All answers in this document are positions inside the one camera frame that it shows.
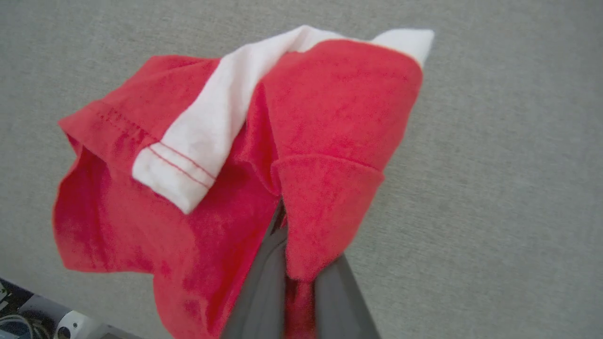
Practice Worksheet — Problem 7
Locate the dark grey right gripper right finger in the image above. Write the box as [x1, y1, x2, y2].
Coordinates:
[314, 253, 382, 339]

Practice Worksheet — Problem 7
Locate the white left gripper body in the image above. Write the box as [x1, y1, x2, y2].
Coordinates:
[0, 278, 142, 339]

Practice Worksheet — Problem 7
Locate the red and white garment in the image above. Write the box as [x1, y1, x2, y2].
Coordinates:
[52, 24, 435, 339]

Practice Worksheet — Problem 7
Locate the grey fabric sofa cushion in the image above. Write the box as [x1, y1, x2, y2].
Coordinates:
[0, 0, 603, 339]

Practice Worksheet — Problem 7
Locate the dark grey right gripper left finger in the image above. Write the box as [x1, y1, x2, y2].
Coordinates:
[220, 202, 289, 339]

